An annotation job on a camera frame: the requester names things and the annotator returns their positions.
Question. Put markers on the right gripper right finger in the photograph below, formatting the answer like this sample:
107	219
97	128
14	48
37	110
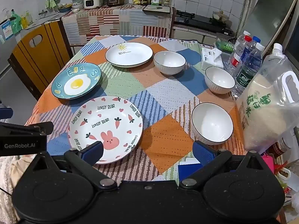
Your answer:
206	162

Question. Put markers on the gas stove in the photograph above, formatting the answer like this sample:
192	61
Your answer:
201	22

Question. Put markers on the green plastic basket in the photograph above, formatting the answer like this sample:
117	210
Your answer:
224	46

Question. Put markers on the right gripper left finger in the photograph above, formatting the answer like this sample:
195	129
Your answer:
82	163

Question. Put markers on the white rice cooker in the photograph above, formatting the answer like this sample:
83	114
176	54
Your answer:
92	4

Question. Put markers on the blue label water bottle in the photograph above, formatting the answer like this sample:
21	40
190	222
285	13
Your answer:
249	46

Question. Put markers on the pink bunny plate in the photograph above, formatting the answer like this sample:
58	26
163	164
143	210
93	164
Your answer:
114	121

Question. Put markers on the wooden folding chair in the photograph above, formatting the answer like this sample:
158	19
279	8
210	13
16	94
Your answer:
40	56

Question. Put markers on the white bowl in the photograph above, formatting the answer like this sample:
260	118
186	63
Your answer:
211	124
169	63
218	80

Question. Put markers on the green label water bottle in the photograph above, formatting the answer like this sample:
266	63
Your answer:
249	68

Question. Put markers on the blue egg plate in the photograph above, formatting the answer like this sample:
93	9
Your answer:
76	81

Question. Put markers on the white sun plate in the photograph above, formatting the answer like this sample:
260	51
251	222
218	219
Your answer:
128	55

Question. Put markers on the striped counter cloth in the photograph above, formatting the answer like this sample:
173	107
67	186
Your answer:
129	19

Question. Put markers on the white tissue pack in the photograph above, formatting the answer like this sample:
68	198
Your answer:
211	57

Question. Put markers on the rice bag with handle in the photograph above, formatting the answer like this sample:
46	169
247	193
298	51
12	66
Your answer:
268	107

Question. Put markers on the cutting board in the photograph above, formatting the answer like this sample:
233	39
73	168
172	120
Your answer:
156	8

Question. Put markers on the white cap water bottle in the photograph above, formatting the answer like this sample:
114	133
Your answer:
240	39

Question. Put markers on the red label water bottle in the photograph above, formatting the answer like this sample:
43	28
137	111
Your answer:
235	58

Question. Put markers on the pot on stove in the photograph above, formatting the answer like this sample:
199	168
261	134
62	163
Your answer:
220	16

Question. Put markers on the patchwork tablecloth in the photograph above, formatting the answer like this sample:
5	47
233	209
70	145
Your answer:
166	104

